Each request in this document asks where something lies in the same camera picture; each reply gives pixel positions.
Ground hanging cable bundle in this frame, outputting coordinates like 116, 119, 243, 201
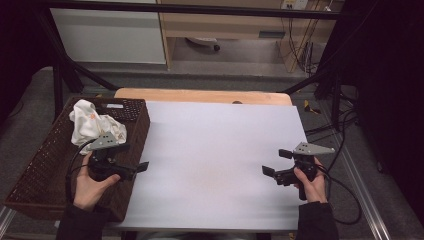
280, 9, 323, 77

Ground aluminium rail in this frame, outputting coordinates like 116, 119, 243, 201
328, 131, 393, 240
0, 205, 17, 240

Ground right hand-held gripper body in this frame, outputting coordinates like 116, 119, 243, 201
274, 141, 336, 187

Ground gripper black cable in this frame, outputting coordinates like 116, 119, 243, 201
316, 163, 363, 226
64, 137, 98, 205

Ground white cloth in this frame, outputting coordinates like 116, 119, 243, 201
68, 98, 128, 156

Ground black floor cables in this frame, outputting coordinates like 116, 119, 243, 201
304, 84, 361, 144

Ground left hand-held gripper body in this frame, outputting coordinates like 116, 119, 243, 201
87, 131, 137, 183

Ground person's left hand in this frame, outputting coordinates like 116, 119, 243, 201
72, 153, 122, 213

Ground yellow and black tool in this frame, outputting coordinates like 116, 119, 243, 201
302, 99, 322, 116

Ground white table sheet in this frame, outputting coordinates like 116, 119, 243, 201
108, 100, 309, 233

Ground office chair base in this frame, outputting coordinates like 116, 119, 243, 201
185, 36, 222, 53

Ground black metal frame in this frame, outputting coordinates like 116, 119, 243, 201
33, 0, 348, 124

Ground light wooden desk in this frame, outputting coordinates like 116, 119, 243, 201
155, 0, 345, 73

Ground person's right hand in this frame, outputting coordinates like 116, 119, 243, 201
293, 157, 330, 204

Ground light wooden table board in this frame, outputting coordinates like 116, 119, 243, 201
113, 87, 294, 107

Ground brown wicker basket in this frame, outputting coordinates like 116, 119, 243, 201
3, 96, 152, 223

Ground black curtain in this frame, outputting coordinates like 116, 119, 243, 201
314, 0, 424, 218
0, 0, 59, 128

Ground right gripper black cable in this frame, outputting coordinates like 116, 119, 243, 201
316, 163, 363, 226

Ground white power strip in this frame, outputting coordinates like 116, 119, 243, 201
280, 0, 310, 11

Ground white cabinet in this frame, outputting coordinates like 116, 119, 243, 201
49, 7, 167, 65

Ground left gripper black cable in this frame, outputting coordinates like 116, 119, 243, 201
64, 137, 98, 205

